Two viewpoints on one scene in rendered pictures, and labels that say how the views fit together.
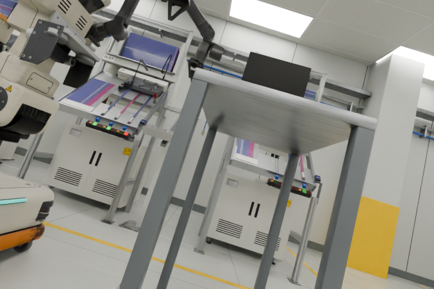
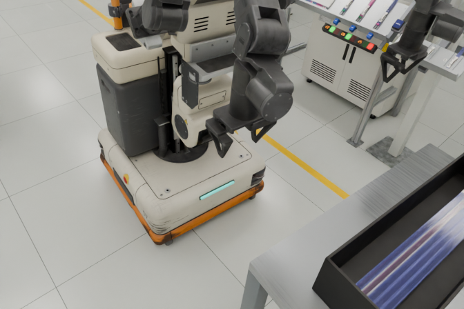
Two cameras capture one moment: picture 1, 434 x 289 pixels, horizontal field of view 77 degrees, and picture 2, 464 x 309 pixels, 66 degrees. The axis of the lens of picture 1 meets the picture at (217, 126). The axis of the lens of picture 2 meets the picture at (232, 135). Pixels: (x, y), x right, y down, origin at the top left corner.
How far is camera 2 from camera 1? 0.97 m
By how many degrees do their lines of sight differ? 65
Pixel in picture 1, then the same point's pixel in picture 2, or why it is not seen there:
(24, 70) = not seen: hidden behind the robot
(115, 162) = (373, 62)
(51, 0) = (184, 35)
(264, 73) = (341, 296)
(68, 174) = (322, 68)
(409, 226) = not seen: outside the picture
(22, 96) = (195, 129)
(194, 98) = (251, 287)
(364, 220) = not seen: outside the picture
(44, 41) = (190, 87)
